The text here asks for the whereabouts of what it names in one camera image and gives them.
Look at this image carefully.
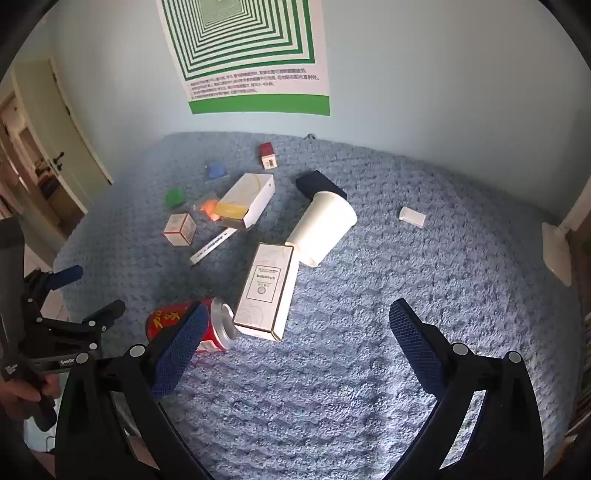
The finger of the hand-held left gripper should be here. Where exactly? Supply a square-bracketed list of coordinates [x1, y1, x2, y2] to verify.
[24, 265, 84, 302]
[41, 299, 127, 357]

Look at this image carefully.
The white flat strip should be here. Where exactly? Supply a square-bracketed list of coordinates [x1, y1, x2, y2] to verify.
[189, 227, 238, 265]

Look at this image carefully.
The yellow packet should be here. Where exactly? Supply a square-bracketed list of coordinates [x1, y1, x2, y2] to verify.
[215, 200, 247, 220]

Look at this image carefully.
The blue knitted blanket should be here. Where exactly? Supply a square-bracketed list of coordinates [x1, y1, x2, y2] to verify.
[53, 131, 583, 480]

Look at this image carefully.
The pale green door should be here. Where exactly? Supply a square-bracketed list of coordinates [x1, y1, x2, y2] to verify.
[11, 58, 113, 215]

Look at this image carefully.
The person's left hand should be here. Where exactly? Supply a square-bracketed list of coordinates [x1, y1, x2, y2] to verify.
[0, 375, 62, 420]

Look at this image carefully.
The green striped wall poster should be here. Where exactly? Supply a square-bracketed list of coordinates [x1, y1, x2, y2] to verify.
[156, 0, 331, 117]

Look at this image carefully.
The small plain white box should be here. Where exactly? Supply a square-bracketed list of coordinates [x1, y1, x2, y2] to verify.
[399, 206, 428, 229]

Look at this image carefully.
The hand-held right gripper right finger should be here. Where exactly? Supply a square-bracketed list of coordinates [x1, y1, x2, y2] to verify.
[389, 298, 546, 480]

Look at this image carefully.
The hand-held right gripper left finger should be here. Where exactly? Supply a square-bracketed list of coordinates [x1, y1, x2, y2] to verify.
[54, 301, 213, 480]

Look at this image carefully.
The orange plastic piece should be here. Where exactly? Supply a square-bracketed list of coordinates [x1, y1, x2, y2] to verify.
[194, 194, 227, 222]

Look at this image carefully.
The open white cardboard box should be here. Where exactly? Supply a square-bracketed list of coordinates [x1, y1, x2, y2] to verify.
[213, 173, 276, 229]

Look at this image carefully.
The white paper cup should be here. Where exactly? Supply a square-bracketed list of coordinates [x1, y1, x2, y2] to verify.
[285, 190, 358, 268]

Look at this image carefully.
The dark blue box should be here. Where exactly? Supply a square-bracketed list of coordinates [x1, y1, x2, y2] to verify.
[295, 170, 348, 201]

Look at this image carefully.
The red drink can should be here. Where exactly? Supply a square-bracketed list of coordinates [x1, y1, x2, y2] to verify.
[146, 296, 239, 354]

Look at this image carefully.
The tall white printed box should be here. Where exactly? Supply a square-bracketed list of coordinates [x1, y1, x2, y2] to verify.
[232, 243, 299, 343]

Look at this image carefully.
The small white red-trimmed box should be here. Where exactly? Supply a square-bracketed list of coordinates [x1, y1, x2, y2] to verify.
[163, 213, 197, 246]

